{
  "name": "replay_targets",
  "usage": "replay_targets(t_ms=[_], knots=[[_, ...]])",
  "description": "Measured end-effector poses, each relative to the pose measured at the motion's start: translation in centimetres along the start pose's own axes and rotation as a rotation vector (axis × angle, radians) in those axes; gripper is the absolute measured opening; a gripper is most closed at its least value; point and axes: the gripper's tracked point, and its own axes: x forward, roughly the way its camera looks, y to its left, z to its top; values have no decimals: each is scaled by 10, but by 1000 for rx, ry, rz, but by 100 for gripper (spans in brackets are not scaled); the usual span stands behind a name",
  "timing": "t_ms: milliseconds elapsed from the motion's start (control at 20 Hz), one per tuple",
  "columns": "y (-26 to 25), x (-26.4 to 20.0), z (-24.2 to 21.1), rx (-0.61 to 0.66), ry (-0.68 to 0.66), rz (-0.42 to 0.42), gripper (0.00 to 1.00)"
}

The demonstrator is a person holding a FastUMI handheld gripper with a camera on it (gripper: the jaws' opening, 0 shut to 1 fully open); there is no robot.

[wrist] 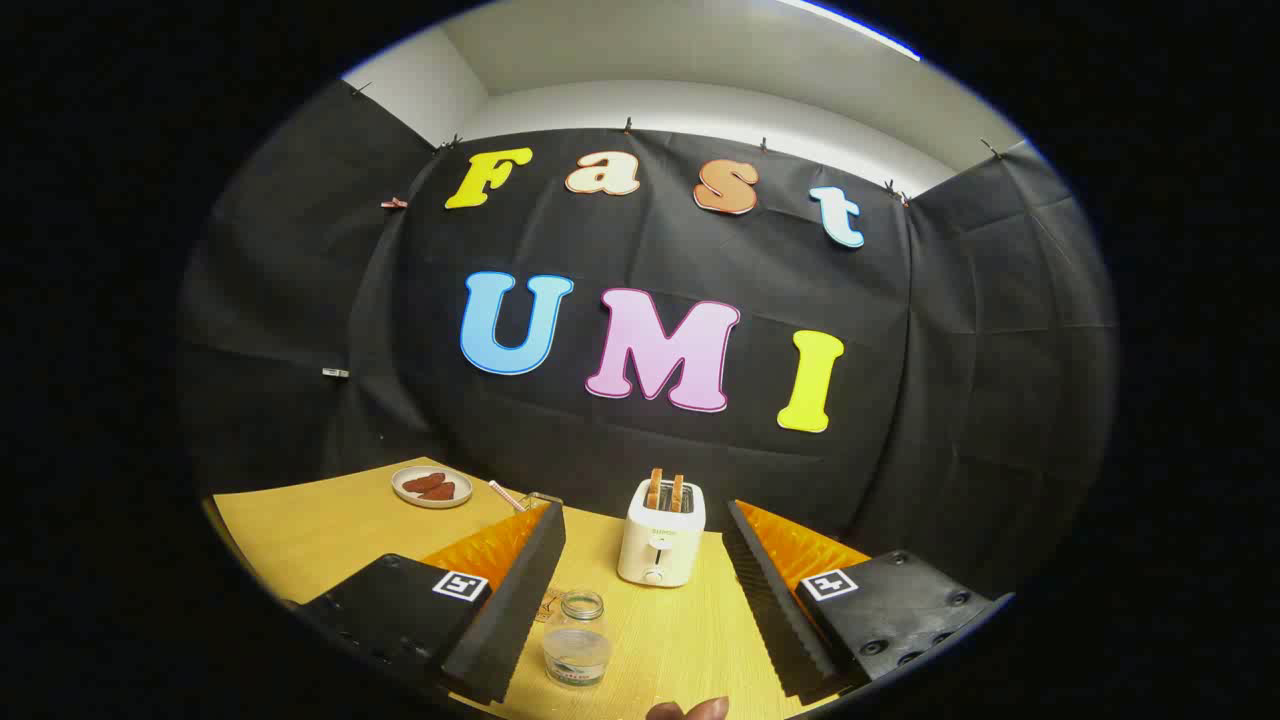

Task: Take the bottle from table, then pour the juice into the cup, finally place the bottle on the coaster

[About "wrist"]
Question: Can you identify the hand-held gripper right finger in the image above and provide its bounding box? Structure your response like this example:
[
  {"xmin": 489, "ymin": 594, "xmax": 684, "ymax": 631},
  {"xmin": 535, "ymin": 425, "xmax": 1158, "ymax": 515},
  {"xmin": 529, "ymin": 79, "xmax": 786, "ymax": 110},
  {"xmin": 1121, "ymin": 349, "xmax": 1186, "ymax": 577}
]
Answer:
[{"xmin": 722, "ymin": 498, "xmax": 1013, "ymax": 706}]

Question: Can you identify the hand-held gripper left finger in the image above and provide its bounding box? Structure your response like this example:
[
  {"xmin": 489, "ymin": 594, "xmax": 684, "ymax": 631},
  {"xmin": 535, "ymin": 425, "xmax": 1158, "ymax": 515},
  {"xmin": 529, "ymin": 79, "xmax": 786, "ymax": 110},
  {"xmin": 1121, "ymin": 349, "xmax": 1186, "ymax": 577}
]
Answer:
[{"xmin": 285, "ymin": 500, "xmax": 567, "ymax": 706}]

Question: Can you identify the clear plastic bottle green ring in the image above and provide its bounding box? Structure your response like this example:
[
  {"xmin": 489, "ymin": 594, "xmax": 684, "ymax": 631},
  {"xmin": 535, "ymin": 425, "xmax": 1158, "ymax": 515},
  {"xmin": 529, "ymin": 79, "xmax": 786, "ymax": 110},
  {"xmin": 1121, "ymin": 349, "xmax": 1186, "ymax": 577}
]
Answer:
[{"xmin": 543, "ymin": 590, "xmax": 612, "ymax": 688}]

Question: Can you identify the white toaster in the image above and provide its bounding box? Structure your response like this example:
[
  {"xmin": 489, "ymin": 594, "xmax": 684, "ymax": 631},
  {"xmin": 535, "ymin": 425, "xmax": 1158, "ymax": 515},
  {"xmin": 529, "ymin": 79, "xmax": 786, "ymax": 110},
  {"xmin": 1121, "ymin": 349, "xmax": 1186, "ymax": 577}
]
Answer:
[{"xmin": 617, "ymin": 479, "xmax": 707, "ymax": 588}]

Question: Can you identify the small white plate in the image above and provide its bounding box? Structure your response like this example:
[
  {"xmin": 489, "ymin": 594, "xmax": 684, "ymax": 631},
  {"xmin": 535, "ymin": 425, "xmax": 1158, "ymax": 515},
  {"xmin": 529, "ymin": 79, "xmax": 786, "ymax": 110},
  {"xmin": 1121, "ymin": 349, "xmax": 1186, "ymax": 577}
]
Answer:
[{"xmin": 391, "ymin": 466, "xmax": 474, "ymax": 510}]

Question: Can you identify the wooden table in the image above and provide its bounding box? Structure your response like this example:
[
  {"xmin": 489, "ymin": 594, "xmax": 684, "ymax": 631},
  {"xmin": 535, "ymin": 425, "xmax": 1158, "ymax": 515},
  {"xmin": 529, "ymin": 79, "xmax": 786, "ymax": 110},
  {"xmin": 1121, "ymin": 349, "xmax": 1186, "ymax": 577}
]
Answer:
[{"xmin": 205, "ymin": 457, "xmax": 871, "ymax": 720}]

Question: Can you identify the black backdrop cloth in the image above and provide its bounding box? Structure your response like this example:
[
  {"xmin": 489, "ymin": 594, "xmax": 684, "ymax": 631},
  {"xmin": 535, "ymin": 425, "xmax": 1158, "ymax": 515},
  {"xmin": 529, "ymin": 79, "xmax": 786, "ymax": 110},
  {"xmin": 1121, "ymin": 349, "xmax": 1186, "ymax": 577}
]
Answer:
[{"xmin": 178, "ymin": 80, "xmax": 1119, "ymax": 601}]

